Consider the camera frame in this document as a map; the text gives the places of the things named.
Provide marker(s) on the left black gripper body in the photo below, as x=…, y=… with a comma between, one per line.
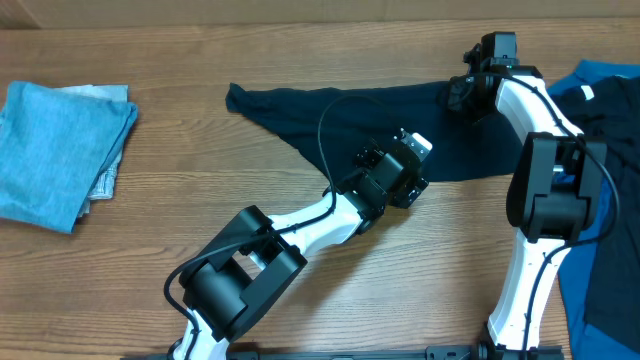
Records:
x=370, y=156

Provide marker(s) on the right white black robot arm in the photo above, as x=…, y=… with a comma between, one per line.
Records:
x=553, y=196

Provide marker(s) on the folded light blue cloth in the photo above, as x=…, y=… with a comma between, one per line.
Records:
x=54, y=145

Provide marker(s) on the black t-shirt at right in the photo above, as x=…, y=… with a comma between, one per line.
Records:
x=610, y=200

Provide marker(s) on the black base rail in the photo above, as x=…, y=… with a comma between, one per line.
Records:
x=350, y=355

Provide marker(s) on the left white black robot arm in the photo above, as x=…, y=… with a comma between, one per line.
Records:
x=233, y=282

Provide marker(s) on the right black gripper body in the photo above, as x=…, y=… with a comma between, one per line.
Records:
x=460, y=98

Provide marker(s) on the dark navy t-shirt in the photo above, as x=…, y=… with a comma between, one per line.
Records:
x=329, y=126

